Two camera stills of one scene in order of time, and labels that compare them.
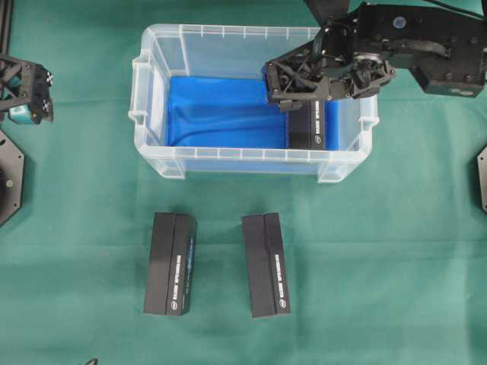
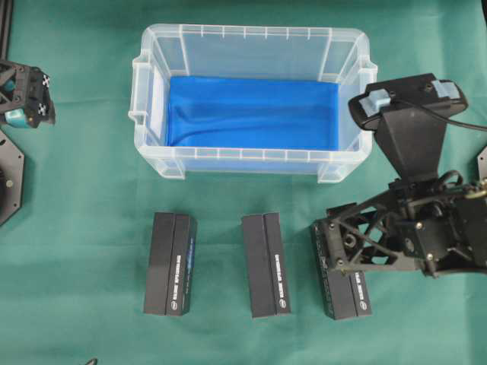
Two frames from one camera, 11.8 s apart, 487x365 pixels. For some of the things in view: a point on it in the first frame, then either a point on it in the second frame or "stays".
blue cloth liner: (232, 112) stays
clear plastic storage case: (200, 96) stays
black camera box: (172, 263) stays
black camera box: (265, 266) stays
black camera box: (304, 124) → (348, 293)
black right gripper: (330, 67) → (413, 223)
